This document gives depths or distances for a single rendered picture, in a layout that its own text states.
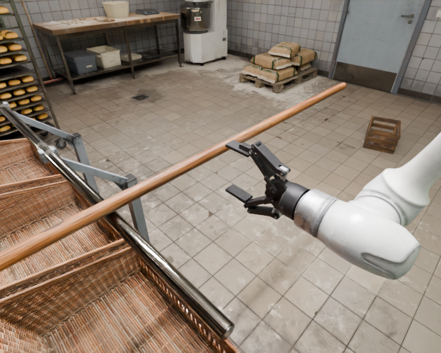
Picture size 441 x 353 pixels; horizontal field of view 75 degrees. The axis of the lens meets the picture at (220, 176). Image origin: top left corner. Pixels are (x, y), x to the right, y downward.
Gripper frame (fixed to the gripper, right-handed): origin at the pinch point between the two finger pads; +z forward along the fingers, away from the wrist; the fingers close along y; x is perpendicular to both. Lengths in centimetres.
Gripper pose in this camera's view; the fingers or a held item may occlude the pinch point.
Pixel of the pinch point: (232, 168)
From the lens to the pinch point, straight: 72.2
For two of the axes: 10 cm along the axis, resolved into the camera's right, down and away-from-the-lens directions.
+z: -7.1, -4.1, 5.7
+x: 7.0, -4.2, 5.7
